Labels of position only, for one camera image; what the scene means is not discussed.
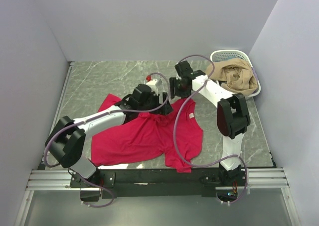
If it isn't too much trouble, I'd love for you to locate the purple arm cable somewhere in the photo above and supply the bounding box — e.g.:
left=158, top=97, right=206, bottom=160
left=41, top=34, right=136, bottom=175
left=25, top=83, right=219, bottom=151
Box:
left=169, top=54, right=251, bottom=207
left=43, top=72, right=169, bottom=208

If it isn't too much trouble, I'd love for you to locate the aluminium frame rail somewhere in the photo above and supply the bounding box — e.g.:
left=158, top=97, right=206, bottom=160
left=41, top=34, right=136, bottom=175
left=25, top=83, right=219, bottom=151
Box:
left=26, top=168, right=289, bottom=191

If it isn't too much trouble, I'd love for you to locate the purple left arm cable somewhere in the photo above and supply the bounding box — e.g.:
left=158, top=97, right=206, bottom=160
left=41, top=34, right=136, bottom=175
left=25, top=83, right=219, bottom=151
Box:
left=43, top=72, right=169, bottom=208

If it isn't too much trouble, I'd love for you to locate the red t-shirt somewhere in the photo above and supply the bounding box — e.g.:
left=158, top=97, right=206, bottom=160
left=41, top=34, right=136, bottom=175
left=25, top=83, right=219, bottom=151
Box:
left=91, top=99, right=203, bottom=173

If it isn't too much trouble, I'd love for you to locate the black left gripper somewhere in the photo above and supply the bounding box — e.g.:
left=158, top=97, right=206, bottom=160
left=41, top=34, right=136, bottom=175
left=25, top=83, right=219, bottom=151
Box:
left=139, top=91, right=173, bottom=115

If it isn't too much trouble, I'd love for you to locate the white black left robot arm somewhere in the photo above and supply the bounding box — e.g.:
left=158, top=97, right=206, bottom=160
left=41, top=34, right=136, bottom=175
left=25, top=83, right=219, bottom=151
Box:
left=44, top=84, right=172, bottom=187

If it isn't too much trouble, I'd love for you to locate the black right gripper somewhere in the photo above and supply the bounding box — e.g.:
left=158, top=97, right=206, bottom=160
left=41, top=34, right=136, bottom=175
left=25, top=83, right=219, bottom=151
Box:
left=168, top=77, right=192, bottom=100

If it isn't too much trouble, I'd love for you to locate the tan t-shirt in basket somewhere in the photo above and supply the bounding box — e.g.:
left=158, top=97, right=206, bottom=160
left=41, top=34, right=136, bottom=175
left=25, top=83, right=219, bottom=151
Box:
left=210, top=58, right=258, bottom=95

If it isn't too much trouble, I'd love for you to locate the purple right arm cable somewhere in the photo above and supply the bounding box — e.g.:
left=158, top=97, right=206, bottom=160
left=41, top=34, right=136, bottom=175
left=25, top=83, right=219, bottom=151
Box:
left=169, top=54, right=251, bottom=207

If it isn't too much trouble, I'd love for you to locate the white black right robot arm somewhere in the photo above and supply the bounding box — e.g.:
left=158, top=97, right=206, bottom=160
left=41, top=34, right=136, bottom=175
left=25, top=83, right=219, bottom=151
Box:
left=169, top=61, right=251, bottom=186

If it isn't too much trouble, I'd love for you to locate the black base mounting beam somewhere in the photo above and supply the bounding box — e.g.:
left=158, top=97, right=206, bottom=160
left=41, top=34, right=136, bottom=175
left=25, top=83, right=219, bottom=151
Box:
left=70, top=168, right=246, bottom=202

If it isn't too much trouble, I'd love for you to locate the white perforated laundry basket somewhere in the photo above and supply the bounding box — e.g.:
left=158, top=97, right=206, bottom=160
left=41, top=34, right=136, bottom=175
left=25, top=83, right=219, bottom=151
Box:
left=210, top=50, right=261, bottom=97

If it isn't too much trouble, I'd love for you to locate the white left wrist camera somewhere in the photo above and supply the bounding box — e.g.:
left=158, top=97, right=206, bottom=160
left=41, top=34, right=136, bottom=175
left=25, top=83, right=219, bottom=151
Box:
left=146, top=75, right=161, bottom=95

